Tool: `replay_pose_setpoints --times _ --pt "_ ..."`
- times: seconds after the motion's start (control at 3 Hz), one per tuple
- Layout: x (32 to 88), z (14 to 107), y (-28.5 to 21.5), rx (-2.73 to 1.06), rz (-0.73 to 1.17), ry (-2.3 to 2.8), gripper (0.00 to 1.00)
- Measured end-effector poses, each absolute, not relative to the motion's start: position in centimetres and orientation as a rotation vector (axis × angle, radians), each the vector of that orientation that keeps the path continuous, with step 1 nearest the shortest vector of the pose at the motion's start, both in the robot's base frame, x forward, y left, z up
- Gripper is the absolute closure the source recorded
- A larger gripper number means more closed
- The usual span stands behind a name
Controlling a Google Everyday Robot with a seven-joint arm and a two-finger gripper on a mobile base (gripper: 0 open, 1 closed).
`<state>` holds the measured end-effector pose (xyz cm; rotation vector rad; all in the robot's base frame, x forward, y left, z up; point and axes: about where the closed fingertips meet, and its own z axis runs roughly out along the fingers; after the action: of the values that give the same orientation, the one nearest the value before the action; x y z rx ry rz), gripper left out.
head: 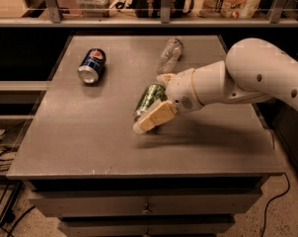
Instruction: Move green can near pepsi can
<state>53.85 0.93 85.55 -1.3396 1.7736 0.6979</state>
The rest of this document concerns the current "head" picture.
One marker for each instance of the grey drawer cabinet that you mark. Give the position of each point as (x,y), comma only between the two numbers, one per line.
(184,170)

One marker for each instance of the black bag on shelf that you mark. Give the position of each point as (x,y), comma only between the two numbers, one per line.
(152,8)

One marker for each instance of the clear plastic water bottle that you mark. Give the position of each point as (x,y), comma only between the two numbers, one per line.
(169,56)

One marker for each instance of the round drawer knob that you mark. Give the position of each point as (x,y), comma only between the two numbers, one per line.
(146,210)

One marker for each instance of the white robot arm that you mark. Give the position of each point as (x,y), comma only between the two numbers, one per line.
(253,71)

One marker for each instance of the snack bag on shelf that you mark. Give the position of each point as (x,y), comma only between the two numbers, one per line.
(230,9)

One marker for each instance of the blue pepsi can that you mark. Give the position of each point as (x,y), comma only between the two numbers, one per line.
(92,66)

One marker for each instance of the metal shelf rail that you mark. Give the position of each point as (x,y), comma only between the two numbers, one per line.
(66,13)

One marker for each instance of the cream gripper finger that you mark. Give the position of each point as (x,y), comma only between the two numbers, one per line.
(159,113)
(164,79)

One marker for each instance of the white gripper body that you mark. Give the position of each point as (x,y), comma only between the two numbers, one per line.
(181,91)

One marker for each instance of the green soda can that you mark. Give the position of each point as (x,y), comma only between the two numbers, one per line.
(151,94)

